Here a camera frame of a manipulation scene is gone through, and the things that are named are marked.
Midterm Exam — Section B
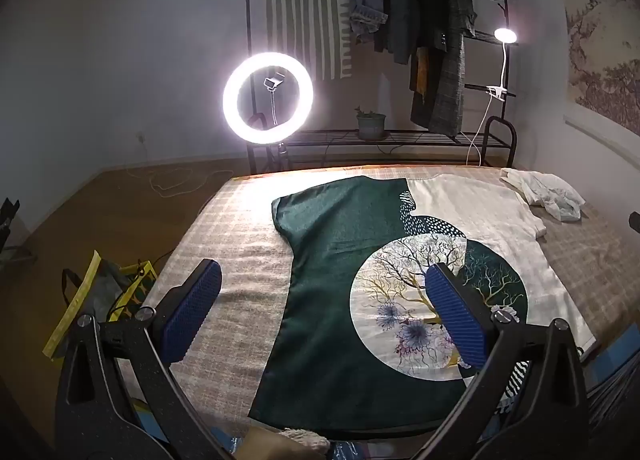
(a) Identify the black metal clothes rack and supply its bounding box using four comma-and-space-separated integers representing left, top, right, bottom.
244, 0, 517, 176

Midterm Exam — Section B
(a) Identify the potted plant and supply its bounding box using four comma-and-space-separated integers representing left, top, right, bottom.
354, 106, 388, 142

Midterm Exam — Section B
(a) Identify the black folding stand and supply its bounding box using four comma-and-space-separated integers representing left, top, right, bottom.
0, 197, 37, 272

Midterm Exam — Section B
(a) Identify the green and white printed t-shirt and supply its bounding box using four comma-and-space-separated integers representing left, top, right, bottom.
248, 174, 598, 441

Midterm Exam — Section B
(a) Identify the yellow hanging garment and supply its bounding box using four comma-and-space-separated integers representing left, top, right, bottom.
410, 46, 431, 96

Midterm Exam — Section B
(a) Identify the white cable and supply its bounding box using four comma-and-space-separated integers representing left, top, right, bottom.
127, 165, 236, 199

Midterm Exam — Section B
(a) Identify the beige checked blanket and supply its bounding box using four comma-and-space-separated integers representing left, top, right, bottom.
130, 165, 640, 441

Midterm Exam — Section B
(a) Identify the ring light on stand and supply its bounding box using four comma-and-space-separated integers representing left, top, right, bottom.
222, 51, 315, 174

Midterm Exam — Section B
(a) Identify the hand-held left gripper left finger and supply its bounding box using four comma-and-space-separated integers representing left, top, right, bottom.
54, 258, 236, 460

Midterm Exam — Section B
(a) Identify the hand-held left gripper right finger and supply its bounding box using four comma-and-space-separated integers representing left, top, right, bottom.
403, 263, 591, 460

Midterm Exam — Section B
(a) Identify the yellow and green bag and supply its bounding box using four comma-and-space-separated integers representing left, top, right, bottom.
42, 249, 159, 359

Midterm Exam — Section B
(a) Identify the crumpled white cloth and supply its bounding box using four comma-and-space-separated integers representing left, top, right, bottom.
500, 167, 587, 224

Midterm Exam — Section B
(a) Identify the grey plaid coat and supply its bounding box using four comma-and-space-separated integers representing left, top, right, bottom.
402, 0, 477, 137

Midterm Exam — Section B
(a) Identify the landscape wall tapestry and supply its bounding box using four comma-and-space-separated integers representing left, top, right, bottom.
557, 0, 640, 137

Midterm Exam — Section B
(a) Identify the phone clamp holder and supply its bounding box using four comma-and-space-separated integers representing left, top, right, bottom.
263, 72, 286, 129

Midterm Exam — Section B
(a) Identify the striped wall hanging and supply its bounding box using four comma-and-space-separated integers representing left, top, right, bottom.
257, 0, 354, 82

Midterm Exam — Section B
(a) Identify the white clip lamp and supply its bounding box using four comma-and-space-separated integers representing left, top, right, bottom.
465, 28, 520, 166

